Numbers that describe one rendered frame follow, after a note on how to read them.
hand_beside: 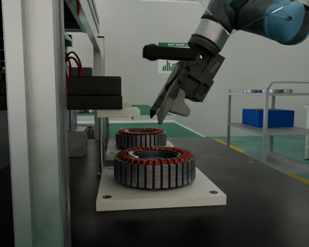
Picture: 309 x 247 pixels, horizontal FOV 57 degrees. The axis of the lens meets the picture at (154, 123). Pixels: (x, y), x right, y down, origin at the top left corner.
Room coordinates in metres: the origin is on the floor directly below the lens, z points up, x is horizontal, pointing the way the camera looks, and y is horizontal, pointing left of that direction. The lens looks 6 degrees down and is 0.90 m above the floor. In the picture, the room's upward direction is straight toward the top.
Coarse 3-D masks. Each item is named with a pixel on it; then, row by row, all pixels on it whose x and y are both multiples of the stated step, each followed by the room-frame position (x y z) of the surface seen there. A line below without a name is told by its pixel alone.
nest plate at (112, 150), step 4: (108, 144) 0.66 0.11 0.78; (112, 144) 0.66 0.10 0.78; (168, 144) 0.66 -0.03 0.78; (108, 148) 0.60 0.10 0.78; (112, 148) 0.60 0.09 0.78; (116, 148) 0.60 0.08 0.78; (120, 148) 0.60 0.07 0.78; (108, 152) 0.56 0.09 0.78; (112, 152) 0.56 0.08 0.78; (116, 152) 0.56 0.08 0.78; (108, 156) 0.54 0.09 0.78; (112, 156) 0.54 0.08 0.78; (108, 160) 0.54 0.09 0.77
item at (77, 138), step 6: (72, 132) 0.57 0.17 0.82; (78, 132) 0.57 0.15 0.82; (84, 132) 0.60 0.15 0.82; (72, 138) 0.57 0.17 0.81; (78, 138) 0.57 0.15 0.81; (84, 138) 0.59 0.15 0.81; (72, 144) 0.57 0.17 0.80; (78, 144) 0.57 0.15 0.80; (84, 144) 0.59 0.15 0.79; (72, 150) 0.57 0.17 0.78; (78, 150) 0.57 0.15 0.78; (84, 150) 0.59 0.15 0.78; (72, 156) 0.57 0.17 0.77; (78, 156) 0.57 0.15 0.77
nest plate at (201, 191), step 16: (112, 176) 0.40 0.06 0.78; (112, 192) 0.33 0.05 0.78; (128, 192) 0.33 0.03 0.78; (144, 192) 0.33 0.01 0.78; (160, 192) 0.33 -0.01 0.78; (176, 192) 0.33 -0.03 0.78; (192, 192) 0.33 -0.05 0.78; (208, 192) 0.33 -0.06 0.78; (96, 208) 0.30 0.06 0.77; (112, 208) 0.31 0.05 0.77; (128, 208) 0.31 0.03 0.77; (144, 208) 0.31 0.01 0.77
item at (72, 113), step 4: (124, 104) 0.59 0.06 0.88; (128, 104) 0.59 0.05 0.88; (72, 112) 0.58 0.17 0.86; (76, 112) 0.63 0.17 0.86; (72, 116) 0.58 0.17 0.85; (76, 116) 0.63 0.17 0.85; (72, 120) 0.58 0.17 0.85; (76, 120) 0.63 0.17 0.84; (72, 124) 0.58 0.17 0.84; (76, 124) 0.63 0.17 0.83; (72, 128) 0.58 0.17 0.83
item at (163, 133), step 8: (128, 128) 0.65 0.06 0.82; (136, 128) 0.66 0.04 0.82; (144, 128) 0.67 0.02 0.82; (152, 128) 0.66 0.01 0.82; (120, 136) 0.59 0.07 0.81; (128, 136) 0.58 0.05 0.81; (136, 136) 0.58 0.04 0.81; (144, 136) 0.57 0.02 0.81; (152, 136) 0.58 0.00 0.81; (160, 136) 0.59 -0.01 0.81; (120, 144) 0.59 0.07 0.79; (128, 144) 0.58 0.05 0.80; (136, 144) 0.58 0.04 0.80; (144, 144) 0.57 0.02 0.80; (152, 144) 0.58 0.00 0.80; (160, 144) 0.59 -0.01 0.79
